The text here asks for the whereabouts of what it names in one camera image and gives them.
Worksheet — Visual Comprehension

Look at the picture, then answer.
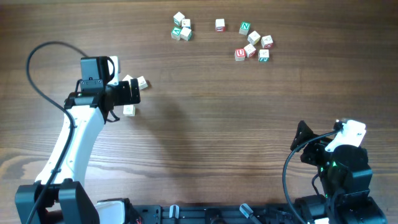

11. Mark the green letter A block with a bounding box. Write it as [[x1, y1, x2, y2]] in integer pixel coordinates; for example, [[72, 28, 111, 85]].
[[170, 27, 182, 40]]

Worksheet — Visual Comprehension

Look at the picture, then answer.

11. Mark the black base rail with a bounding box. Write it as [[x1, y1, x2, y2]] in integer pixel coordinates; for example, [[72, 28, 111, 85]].
[[132, 204, 298, 224]]

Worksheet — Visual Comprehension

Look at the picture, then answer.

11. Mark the teal block top left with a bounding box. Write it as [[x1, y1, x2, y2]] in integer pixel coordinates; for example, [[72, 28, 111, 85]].
[[173, 12, 185, 26]]

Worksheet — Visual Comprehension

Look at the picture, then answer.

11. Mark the green letter E block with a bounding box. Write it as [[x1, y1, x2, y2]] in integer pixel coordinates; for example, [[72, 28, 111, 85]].
[[123, 105, 136, 116]]

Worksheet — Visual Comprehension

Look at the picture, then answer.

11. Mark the white block red Q side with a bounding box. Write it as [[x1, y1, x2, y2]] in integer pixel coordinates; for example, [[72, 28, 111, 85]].
[[261, 35, 274, 49]]

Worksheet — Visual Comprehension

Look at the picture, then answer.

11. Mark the white block red M side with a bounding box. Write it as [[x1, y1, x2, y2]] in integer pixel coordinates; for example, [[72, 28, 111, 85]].
[[244, 44, 256, 58]]

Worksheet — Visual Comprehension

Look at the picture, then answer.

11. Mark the small white block orange print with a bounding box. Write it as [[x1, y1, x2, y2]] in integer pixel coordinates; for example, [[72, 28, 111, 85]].
[[181, 19, 191, 29]]

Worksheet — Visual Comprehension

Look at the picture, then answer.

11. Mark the white block yellow side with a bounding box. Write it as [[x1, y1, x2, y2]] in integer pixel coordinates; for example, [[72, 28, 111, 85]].
[[248, 30, 261, 45]]

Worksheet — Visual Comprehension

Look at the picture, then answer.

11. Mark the red letter U block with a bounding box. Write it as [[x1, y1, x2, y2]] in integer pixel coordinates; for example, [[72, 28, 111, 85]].
[[234, 49, 246, 62]]

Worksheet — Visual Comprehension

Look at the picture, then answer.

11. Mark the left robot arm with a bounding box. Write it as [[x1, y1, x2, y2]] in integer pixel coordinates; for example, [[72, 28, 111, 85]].
[[15, 56, 141, 223]]

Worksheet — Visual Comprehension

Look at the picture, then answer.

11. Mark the green letter N block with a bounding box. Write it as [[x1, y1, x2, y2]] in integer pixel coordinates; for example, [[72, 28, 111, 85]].
[[239, 21, 251, 35]]

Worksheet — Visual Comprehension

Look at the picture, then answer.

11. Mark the white block green J side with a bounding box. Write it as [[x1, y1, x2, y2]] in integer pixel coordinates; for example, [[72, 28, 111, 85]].
[[258, 49, 270, 62]]

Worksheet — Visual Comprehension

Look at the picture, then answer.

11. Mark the red letter V block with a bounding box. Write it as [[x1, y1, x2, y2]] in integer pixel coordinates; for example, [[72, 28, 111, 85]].
[[137, 76, 148, 90]]

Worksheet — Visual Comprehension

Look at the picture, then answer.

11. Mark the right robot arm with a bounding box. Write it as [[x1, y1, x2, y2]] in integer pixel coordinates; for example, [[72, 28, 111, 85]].
[[287, 119, 387, 223]]

